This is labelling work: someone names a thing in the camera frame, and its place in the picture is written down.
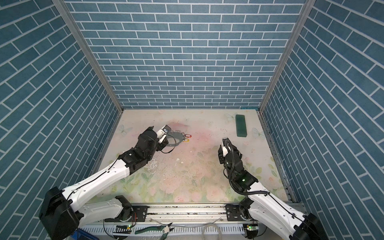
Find aluminium mounting rail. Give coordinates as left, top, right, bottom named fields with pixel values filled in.
left=59, top=202, right=313, bottom=240

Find green rectangular block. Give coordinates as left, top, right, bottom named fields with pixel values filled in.
left=235, top=115, right=248, bottom=138

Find blue device box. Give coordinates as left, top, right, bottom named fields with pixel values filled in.
left=71, top=229, right=99, bottom=240

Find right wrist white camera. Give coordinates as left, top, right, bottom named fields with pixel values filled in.
left=218, top=145, right=226, bottom=158

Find metal key organizer ring plate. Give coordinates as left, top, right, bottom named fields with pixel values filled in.
left=167, top=130, right=186, bottom=147

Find clear plastic tube loop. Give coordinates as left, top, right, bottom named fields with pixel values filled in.
left=201, top=223, right=223, bottom=240

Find wrist white camera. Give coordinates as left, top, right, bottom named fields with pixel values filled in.
left=218, top=145, right=226, bottom=158
left=157, top=125, right=172, bottom=144

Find green handled pliers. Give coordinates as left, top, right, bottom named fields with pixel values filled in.
left=135, top=223, right=175, bottom=240

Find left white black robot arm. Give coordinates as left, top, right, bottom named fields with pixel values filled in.
left=39, top=125, right=171, bottom=240

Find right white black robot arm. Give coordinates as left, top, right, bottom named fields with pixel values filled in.
left=218, top=138, right=329, bottom=240

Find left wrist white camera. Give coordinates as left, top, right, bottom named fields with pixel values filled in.
left=157, top=125, right=172, bottom=144

